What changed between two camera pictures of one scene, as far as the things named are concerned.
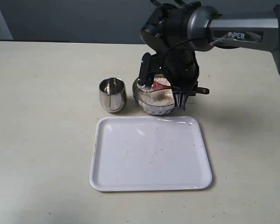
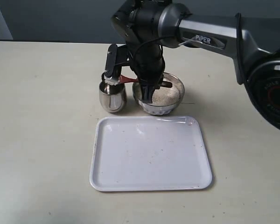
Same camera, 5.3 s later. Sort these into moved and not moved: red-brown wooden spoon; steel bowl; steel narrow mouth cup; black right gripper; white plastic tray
Moved: red-brown wooden spoon; black right gripper
Not moved: steel narrow mouth cup; white plastic tray; steel bowl
